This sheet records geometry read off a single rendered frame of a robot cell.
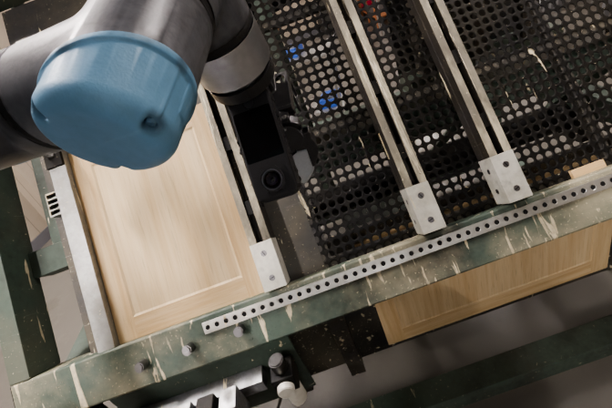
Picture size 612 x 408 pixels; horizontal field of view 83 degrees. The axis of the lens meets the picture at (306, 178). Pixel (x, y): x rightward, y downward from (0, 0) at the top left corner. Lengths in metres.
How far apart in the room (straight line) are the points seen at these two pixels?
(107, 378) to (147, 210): 0.44
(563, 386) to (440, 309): 0.52
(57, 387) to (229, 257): 0.56
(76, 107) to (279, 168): 0.20
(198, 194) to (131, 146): 0.82
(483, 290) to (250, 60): 1.34
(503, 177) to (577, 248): 0.69
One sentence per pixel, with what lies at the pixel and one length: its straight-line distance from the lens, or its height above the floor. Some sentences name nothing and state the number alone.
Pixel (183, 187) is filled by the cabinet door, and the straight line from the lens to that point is 1.05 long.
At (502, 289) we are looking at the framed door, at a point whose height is 0.34.
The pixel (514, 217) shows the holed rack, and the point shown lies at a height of 0.89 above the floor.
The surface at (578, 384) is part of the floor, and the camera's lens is 1.79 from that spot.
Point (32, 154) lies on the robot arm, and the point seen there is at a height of 1.51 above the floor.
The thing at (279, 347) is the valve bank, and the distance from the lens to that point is 1.01.
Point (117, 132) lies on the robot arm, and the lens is 0.20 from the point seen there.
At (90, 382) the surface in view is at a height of 0.86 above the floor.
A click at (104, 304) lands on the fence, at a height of 1.00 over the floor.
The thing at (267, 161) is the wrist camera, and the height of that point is 1.42.
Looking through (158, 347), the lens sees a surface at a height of 0.88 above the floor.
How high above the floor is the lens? 1.56
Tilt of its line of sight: 29 degrees down
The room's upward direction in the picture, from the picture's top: 21 degrees counter-clockwise
